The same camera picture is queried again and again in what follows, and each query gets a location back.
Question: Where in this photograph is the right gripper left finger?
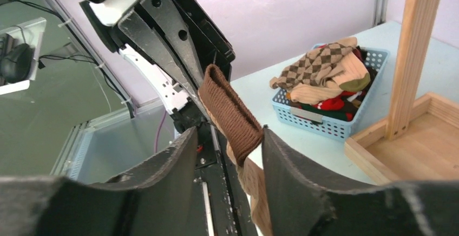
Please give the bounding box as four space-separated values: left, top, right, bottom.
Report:
1 127 198 235

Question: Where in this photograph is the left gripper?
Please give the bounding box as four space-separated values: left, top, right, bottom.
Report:
80 0 235 120

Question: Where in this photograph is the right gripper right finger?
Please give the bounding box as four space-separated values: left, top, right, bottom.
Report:
261 127 458 235

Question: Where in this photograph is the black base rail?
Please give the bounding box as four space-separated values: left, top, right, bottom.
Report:
184 123 258 236

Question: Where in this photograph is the plain brown sock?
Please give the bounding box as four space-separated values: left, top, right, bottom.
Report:
198 64 273 235

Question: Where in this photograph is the black computer mouse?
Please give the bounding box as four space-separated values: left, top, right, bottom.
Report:
1 43 34 83

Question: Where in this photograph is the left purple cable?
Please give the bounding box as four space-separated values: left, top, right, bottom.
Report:
154 110 167 154

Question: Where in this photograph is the brown argyle sock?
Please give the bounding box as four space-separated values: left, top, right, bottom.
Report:
269 37 357 90

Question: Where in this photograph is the wooden hanger rack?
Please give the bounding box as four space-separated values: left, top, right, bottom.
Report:
344 0 458 185

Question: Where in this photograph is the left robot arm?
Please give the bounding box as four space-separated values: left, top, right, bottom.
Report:
81 0 235 132

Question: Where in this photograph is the blue plastic basket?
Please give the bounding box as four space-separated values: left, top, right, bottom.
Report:
272 47 391 141

